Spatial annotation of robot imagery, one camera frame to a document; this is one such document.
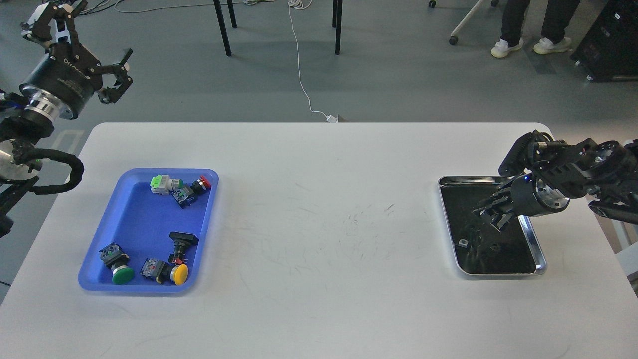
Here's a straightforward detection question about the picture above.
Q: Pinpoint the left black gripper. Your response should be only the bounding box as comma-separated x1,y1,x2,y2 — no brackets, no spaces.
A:
19,0,134,120

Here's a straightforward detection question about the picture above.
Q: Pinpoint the black table leg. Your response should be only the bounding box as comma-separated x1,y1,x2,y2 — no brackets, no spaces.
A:
332,0,338,28
334,0,343,55
226,0,237,29
213,0,232,57

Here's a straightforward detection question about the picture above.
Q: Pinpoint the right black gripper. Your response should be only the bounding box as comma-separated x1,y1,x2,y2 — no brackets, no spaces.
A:
472,175,570,232

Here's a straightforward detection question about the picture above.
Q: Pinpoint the red push button switch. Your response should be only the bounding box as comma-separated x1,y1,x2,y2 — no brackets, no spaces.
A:
189,175,212,196

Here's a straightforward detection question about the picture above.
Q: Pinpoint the green push button switch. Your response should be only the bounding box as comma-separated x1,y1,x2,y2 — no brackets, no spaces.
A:
98,242,135,285

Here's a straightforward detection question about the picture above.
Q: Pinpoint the black square push button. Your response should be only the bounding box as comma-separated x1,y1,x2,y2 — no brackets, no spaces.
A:
168,231,199,265

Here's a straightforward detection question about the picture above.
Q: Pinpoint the silver metal tray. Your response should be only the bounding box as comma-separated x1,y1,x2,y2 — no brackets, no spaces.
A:
438,176,547,279

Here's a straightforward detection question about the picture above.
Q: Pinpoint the white floor cable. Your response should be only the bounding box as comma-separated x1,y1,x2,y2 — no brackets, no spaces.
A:
288,0,339,123

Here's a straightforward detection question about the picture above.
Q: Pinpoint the green white terminal switch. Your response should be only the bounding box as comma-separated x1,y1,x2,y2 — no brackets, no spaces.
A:
150,175,184,195

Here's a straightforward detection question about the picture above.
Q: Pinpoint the yellow push button switch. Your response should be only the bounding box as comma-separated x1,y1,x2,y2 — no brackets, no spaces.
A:
140,258,189,286

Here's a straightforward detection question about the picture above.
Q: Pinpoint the black table leg rear right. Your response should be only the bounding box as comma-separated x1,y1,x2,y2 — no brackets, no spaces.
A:
332,0,338,28

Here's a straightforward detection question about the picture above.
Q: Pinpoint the blue plastic tray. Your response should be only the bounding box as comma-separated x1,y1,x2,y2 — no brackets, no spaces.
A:
78,168,219,294

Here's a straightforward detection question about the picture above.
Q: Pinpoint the black equipment case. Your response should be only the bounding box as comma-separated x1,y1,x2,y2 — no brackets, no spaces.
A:
570,0,638,82

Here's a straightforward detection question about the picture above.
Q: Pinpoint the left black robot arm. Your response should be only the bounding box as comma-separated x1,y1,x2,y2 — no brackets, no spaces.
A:
0,0,133,235

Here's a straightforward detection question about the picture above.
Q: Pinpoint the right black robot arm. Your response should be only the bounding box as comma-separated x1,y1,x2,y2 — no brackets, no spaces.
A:
473,130,638,230

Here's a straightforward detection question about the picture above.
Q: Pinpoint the person's white shoe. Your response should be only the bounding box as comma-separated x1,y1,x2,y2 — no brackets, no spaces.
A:
490,38,524,58
533,37,572,55

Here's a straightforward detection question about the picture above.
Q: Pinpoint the black table leg rear left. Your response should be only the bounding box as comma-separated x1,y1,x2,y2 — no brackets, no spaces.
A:
226,0,237,29

